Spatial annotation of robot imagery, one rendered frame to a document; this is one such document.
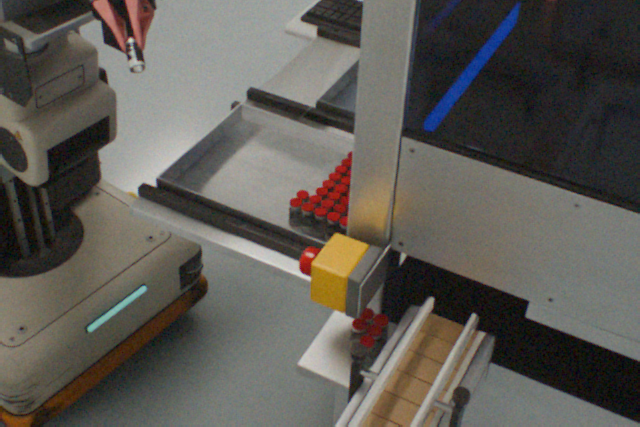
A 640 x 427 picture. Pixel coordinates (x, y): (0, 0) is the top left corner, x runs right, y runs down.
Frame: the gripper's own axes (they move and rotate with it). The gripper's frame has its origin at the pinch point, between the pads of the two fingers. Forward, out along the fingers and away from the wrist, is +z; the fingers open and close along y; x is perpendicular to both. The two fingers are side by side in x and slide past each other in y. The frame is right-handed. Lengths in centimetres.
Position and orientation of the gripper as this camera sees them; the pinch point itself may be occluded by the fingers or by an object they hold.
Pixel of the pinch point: (132, 45)
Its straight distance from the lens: 127.5
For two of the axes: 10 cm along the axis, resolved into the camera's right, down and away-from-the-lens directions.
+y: 9.5, -3.1, -0.8
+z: 2.6, 9.0, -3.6
